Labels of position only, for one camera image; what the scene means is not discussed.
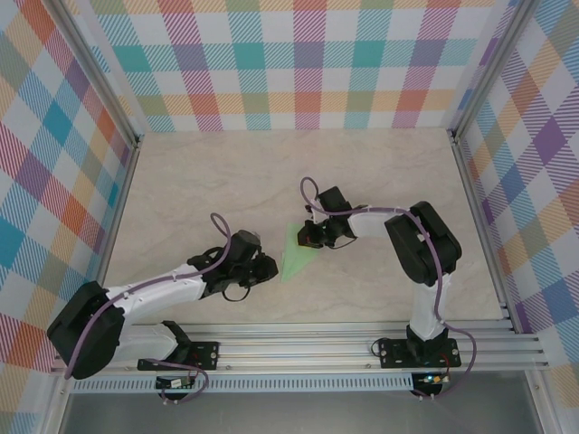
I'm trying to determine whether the light green paper sheet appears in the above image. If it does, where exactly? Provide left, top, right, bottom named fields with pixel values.
left=279, top=224, right=325, bottom=285

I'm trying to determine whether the dark circuit board white label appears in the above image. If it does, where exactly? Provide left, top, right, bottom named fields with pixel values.
left=156, top=377, right=196, bottom=390

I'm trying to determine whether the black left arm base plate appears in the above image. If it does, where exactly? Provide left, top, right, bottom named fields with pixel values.
left=137, top=341, right=222, bottom=372

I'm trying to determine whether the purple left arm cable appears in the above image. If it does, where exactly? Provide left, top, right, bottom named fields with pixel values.
left=64, top=212, right=234, bottom=404

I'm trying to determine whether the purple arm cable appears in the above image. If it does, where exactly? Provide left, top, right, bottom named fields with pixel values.
left=299, top=176, right=478, bottom=401
left=64, top=212, right=234, bottom=404

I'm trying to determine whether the white slotted cable duct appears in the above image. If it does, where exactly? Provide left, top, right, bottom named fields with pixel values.
left=71, top=378, right=415, bottom=393

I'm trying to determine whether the aluminium side rail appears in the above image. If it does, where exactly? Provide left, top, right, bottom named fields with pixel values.
left=450, top=130, right=519, bottom=334
left=79, top=135, right=145, bottom=340

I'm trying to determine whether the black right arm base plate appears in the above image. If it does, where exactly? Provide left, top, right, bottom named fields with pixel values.
left=377, top=338, right=461, bottom=370

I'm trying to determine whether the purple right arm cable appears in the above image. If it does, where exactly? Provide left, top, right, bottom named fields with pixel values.
left=299, top=176, right=478, bottom=401

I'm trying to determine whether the aluminium frame post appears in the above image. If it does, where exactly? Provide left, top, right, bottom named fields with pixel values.
left=47, top=0, right=146, bottom=148
left=445, top=0, right=539, bottom=141

